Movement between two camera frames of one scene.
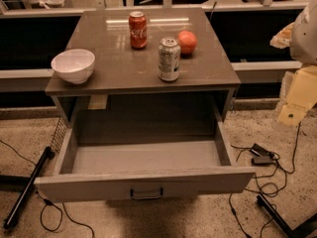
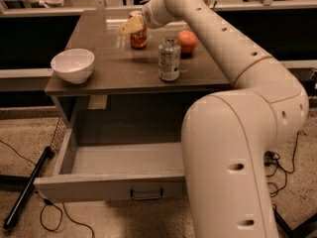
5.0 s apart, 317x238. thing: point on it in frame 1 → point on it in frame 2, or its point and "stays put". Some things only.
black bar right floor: x=305 y=227 stays put
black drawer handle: x=146 y=197 stays put
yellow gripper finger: x=303 y=89 → x=132 y=25
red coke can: x=138 y=30 stays put
